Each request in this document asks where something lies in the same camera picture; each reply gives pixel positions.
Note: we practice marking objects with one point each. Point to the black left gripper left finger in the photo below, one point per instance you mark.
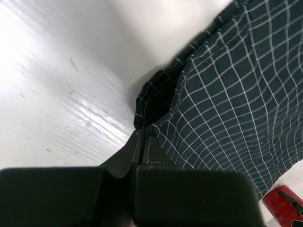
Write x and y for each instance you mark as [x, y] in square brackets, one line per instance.
[96, 196]

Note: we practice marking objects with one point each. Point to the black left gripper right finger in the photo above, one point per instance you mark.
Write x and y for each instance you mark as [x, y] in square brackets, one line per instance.
[168, 196]

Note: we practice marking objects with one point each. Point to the dark checked cloth napkin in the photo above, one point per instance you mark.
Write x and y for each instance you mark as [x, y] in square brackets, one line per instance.
[232, 100]

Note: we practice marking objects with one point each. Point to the red mug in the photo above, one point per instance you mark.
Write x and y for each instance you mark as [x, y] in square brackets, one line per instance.
[285, 206]

